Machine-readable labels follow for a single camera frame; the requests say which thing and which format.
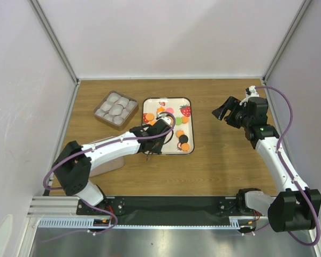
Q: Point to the orange cookie upper right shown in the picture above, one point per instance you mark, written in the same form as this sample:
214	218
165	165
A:
184	119

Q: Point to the brown tin lid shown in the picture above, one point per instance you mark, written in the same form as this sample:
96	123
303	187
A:
115	164

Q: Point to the brown cookie tin box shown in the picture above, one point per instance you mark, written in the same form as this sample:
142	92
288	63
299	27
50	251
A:
116	110

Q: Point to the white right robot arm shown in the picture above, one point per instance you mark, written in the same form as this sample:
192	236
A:
296	206

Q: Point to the aluminium frame rail front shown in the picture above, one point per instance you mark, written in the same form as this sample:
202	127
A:
72	212

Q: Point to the black sandwich cookie lower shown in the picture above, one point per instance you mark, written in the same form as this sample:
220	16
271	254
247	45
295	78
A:
183	139

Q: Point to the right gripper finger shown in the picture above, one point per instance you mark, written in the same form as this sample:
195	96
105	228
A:
232	106
220	112

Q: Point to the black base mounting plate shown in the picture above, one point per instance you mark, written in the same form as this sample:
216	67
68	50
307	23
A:
178	210

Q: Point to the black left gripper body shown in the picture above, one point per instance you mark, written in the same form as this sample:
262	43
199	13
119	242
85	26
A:
156	149

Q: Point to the orange cookie bottom right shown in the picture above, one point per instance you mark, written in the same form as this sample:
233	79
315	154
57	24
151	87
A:
185	147

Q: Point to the pink macaron cookie top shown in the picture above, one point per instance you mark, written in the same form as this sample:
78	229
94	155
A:
170	110

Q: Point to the orange star cookie top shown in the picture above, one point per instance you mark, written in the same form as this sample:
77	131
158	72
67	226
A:
160	109

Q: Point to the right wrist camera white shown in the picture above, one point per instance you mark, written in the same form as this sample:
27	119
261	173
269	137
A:
251	92

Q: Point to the green macaron cookie right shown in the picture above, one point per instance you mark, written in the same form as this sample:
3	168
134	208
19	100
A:
178	120

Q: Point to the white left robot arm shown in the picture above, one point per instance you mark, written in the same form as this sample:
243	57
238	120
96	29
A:
75	162

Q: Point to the orange round cookie far left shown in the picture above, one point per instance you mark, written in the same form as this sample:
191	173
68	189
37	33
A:
149	117

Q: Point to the white strawberry print tray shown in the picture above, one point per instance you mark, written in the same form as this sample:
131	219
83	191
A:
182	107

